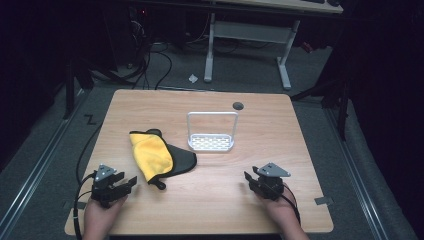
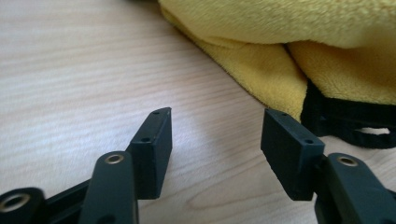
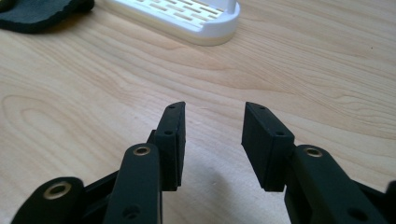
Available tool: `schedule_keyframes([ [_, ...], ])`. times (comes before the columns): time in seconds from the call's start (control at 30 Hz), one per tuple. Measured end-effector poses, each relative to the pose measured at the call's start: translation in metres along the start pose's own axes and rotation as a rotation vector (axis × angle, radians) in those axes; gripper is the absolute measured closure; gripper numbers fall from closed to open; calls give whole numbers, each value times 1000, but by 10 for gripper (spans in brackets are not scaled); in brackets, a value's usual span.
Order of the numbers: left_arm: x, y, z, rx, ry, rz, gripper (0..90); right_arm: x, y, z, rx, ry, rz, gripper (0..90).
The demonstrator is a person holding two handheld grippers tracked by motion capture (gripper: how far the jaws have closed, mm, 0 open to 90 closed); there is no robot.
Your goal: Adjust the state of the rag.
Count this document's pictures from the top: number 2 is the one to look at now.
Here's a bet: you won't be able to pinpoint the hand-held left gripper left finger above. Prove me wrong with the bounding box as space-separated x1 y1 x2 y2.
127 106 173 201

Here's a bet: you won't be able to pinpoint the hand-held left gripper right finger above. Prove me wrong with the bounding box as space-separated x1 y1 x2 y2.
260 107 326 202

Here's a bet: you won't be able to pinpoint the yellow towel with black trim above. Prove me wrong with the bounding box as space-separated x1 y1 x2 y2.
157 0 396 149

